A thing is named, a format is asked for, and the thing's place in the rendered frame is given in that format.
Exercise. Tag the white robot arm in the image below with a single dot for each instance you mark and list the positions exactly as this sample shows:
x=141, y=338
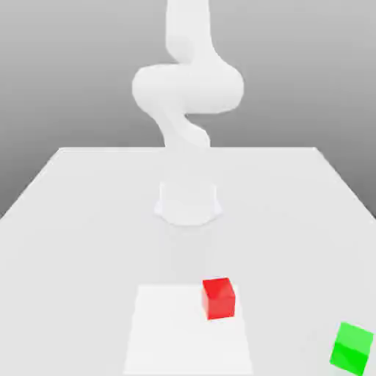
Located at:
x=188, y=88

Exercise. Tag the small red cube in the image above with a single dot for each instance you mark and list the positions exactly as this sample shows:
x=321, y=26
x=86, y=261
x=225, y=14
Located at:
x=218, y=299

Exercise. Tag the small green cube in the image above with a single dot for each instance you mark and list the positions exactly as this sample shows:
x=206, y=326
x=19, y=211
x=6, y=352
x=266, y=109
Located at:
x=351, y=349

